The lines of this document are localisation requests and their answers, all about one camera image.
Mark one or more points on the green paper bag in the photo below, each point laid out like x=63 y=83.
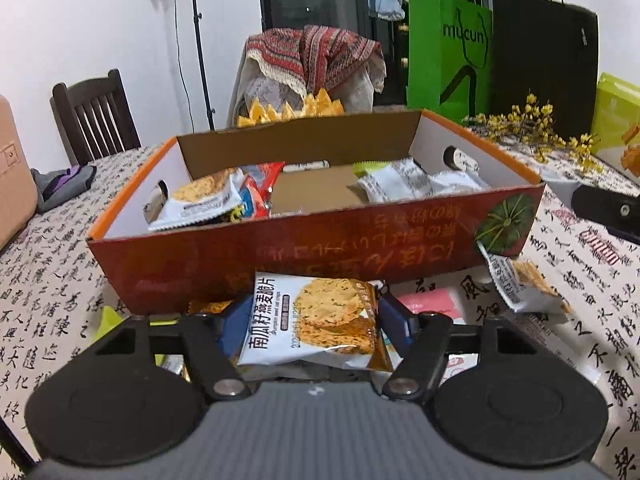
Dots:
x=425 y=60

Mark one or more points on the red patterned cloth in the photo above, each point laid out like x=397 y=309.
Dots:
x=320 y=55

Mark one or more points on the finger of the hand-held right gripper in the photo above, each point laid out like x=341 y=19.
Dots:
x=605 y=207

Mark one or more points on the dark grey purple cloth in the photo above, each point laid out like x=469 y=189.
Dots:
x=60 y=185

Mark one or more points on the dark glass sliding door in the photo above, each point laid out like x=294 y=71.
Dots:
x=300 y=0

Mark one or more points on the black paper bag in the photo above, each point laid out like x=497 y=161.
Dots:
x=545 y=70

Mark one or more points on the pink snack packet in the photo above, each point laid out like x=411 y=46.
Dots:
x=435 y=305

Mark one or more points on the yellow sunflower decoration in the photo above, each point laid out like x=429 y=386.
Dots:
x=320 y=105

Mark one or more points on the yellow-green gift box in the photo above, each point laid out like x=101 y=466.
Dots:
x=610 y=115

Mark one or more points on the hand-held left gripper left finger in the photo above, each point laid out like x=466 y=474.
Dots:
x=240 y=330

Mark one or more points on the red snack packet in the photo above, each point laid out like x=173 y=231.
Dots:
x=260 y=185

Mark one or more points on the dark wooden chair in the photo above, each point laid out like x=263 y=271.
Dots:
x=87 y=89

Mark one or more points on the calligraphy print tablecloth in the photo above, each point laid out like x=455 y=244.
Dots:
x=50 y=270

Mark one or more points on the chair draped with patterned cloth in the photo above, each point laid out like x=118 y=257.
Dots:
x=260 y=95

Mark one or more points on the yellow flower branch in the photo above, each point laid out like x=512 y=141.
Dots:
x=530 y=120

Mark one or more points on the white oat crisp packet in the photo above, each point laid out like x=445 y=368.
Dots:
x=520 y=280
x=310 y=320

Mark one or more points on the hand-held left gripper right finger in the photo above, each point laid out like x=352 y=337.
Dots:
x=395 y=325

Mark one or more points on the pile of silver snack packets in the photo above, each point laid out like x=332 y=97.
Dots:
x=200 y=200

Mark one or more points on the studio lamp on stand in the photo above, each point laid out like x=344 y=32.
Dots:
x=197 y=15

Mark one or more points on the orange cardboard box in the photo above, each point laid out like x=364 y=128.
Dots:
x=300 y=240

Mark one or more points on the pink suitcase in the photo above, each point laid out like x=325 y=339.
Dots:
x=15 y=170

